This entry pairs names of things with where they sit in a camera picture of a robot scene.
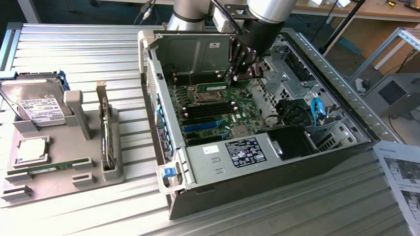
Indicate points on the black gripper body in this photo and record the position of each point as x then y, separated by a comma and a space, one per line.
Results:
259, 34

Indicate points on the green RAM stick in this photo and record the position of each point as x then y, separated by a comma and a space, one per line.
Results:
46, 167
213, 86

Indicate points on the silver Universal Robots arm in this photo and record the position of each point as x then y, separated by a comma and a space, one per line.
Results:
269, 9

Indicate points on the black RAM slot bank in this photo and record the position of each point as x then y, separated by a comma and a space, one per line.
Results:
209, 109

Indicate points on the silver disk bay cage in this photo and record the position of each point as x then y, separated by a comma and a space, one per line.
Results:
286, 83

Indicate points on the CPU socket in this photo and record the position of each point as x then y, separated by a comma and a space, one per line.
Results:
201, 97

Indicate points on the green motherboard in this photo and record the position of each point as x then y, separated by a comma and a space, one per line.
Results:
226, 120

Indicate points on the black tripod pole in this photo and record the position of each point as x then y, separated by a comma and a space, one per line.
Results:
342, 27

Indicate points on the blue expansion slot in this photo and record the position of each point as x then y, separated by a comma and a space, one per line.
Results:
201, 126

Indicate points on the black fan shroud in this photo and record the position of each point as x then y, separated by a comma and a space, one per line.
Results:
289, 141

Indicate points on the wooden desk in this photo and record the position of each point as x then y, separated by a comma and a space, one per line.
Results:
367, 22

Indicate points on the silver power supply unit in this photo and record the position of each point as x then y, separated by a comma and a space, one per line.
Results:
230, 159

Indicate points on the open black PC case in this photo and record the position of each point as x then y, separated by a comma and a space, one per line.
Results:
263, 172

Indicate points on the grey computer box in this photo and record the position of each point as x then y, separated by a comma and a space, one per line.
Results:
394, 93

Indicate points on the graphics card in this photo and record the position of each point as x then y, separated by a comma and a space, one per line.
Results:
107, 127

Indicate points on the blue case latch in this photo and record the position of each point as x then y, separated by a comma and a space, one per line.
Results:
169, 172

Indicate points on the printed paper sheet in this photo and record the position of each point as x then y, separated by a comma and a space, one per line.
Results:
402, 177

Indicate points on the silver hard disk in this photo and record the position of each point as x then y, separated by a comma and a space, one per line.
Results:
33, 98

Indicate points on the grey parts rack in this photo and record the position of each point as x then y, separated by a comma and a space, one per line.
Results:
59, 172

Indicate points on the silver CPU chip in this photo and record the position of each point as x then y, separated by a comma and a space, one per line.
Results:
33, 148

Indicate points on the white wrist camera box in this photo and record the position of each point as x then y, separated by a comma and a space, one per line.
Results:
222, 20

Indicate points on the aluminium profile frame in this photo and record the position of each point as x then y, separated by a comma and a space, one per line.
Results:
385, 49

